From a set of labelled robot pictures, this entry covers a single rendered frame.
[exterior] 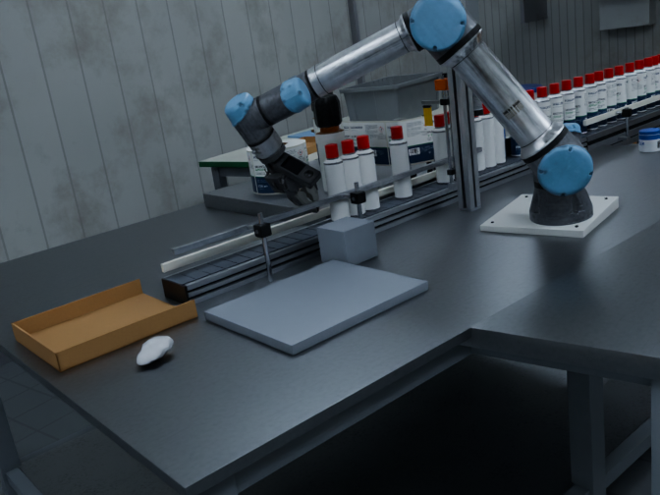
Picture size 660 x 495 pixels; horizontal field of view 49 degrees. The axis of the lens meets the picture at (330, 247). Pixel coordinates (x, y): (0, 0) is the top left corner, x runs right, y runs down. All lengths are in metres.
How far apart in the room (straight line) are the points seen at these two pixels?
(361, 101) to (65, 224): 1.77
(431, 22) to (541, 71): 5.45
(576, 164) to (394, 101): 2.58
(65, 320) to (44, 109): 2.40
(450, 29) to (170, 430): 0.96
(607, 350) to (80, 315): 1.11
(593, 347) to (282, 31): 4.25
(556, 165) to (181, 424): 0.95
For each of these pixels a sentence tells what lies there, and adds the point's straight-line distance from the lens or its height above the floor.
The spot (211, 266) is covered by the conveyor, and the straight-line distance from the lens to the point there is 1.71.
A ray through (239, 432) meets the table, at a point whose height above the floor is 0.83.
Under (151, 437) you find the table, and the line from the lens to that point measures 1.14.
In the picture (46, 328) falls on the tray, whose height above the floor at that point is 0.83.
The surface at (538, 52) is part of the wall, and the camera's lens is 7.00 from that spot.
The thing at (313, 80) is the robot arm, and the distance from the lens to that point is 1.79.
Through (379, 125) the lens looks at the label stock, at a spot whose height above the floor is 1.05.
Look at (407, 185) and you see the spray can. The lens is 2.06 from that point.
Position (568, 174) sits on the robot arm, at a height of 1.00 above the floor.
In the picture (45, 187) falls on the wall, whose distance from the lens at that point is 4.00.
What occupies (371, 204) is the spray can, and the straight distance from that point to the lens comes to 1.97.
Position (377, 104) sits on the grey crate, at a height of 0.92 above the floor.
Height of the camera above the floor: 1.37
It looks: 17 degrees down
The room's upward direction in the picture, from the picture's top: 8 degrees counter-clockwise
